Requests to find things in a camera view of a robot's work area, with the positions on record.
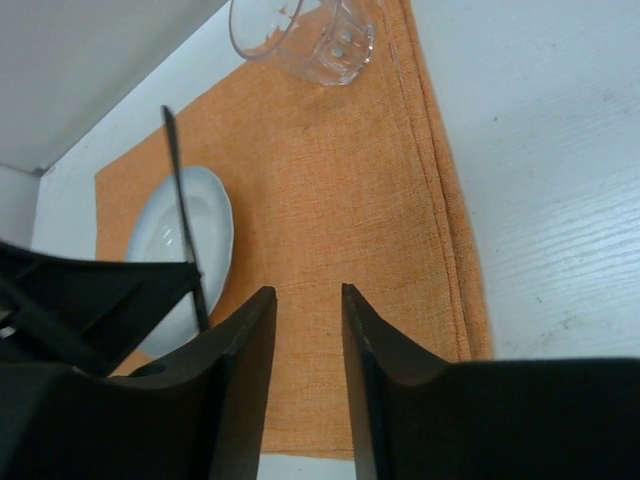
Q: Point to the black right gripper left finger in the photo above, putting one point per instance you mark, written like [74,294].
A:
[196,413]

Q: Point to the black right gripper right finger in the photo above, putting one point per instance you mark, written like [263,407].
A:
[416,416]

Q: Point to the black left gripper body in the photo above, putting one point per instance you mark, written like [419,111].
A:
[88,314]

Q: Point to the white round plate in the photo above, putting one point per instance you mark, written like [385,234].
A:
[157,237]

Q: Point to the black knife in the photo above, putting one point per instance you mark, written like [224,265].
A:
[189,247]

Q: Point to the clear drinking glass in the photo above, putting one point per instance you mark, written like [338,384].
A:
[328,42]

